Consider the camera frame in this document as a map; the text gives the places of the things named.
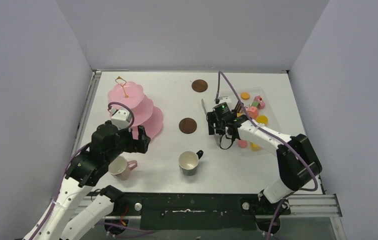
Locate chocolate layered cake slice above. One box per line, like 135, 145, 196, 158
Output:
234, 101, 245, 113

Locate pink teacup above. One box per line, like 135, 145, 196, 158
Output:
108, 156, 138, 181

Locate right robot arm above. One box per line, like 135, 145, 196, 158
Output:
206, 102, 323, 214

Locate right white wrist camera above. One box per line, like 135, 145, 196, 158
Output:
217, 96, 232, 106

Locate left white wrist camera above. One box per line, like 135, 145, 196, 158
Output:
109, 107, 133, 130

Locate clear plastic tray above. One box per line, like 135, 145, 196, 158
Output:
218, 87, 281, 158

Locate pink green cube cake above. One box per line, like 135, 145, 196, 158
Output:
251, 95, 266, 110

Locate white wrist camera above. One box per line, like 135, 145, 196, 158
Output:
109, 107, 133, 130
217, 96, 232, 106

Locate orange round macaron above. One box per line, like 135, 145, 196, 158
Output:
240, 92, 251, 100

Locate yellow swirl roll cake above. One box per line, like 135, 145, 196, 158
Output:
250, 142, 262, 151

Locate metal serving tongs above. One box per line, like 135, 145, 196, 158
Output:
201, 98, 220, 146

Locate far dark wooden coaster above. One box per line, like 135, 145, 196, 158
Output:
191, 79, 208, 93

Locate dark wooden coaster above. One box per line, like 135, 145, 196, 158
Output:
178, 117, 198, 134
191, 79, 208, 93

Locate near dark wooden coaster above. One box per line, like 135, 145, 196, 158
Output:
178, 117, 198, 134

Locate black mug white inside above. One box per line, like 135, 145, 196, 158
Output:
178, 150, 204, 176

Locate pink round macaron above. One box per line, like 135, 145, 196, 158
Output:
237, 140, 248, 149

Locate pink three-tier cake stand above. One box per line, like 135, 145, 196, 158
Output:
107, 76, 164, 139

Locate yellow round cake slice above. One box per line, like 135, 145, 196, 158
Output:
255, 115, 269, 125

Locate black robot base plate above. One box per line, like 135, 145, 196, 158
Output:
107, 192, 291, 231

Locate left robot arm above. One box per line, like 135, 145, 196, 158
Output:
24, 120, 151, 240

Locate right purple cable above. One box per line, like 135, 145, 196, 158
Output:
214, 71, 319, 240

